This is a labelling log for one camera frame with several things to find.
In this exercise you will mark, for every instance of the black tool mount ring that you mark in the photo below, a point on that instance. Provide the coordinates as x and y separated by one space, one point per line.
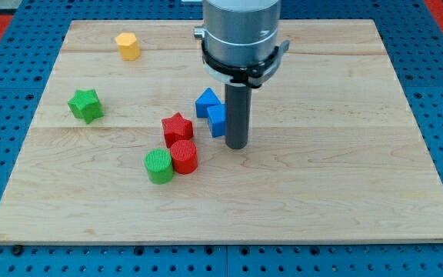
253 76

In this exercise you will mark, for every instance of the blue cube block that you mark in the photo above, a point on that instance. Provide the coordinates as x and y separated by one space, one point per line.
216 120

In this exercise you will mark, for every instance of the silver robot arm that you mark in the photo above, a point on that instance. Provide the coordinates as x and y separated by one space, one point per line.
240 49

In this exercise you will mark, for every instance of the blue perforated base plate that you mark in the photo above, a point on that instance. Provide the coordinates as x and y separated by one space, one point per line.
29 48

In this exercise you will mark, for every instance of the yellow hexagon block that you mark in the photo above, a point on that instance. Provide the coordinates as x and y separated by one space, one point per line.
128 46

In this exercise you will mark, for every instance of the green star block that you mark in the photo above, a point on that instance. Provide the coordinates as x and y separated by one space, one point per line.
86 105

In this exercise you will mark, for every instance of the green cylinder block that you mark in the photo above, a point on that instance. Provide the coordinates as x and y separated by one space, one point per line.
158 164

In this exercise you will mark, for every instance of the red star block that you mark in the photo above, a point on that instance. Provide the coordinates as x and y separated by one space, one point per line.
176 128

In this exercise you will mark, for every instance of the blue triangle block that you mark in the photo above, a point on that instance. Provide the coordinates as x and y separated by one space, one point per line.
207 99

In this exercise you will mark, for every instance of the red cylinder block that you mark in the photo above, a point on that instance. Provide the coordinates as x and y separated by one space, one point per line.
184 156

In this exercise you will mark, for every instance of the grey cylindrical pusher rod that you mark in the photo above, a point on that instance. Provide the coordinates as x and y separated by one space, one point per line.
237 115

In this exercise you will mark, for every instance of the wooden board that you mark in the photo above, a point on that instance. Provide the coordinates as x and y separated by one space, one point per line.
334 154

